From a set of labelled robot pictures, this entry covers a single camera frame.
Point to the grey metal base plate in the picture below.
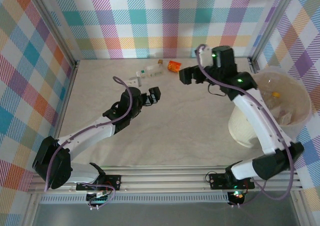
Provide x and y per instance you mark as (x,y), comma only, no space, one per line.
(162,216)

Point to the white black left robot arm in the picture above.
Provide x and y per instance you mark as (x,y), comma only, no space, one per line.
(87,138)

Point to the clear bottle yellow cap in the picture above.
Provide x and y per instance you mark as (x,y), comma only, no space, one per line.
(275,96)

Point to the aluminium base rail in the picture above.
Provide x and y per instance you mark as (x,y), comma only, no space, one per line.
(162,179)

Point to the clear bottle green cap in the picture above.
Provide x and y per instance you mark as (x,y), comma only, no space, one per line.
(150,72)

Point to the white plastic bin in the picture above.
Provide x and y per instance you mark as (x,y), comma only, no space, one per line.
(240,131)

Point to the small board with LED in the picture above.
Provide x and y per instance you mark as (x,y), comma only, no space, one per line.
(237,194)

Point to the aluminium frame post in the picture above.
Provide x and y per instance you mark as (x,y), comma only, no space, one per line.
(272,23)
(52,28)

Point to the orange label bottle brown cap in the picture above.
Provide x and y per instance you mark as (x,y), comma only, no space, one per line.
(174,66)

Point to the aluminium side rail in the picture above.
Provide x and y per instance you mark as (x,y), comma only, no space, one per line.
(66,98)

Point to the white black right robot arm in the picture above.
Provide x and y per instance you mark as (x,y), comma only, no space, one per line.
(260,126)

